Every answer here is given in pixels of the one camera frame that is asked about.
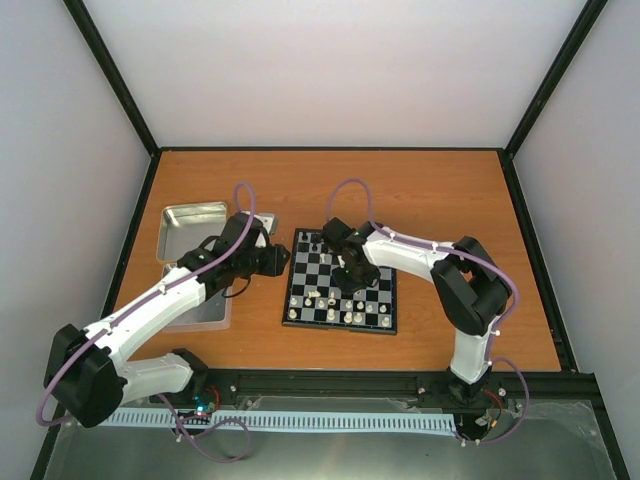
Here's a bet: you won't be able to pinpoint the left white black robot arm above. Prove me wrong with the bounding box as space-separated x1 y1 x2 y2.
44 212 290 428

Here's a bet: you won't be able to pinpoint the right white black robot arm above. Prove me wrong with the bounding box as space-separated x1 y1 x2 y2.
321 217 519 405

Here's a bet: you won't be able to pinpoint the black magnetic chess board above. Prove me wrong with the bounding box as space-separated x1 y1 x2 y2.
282 228 397 335

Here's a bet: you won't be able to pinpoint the small electronics board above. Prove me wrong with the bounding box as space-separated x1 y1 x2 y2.
189 387 221 418

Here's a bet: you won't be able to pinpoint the silver metal tin lid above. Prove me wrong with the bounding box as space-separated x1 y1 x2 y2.
156 202 227 263

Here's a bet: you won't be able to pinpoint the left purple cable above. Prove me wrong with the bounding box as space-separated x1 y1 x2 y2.
37 182 259 427

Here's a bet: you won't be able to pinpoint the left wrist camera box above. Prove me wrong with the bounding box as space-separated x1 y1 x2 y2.
254 213 278 248

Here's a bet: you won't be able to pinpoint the light blue cable duct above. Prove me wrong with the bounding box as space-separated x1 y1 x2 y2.
104 408 457 435

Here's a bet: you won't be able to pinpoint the black aluminium frame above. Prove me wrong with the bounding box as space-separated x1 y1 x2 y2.
29 0 631 480

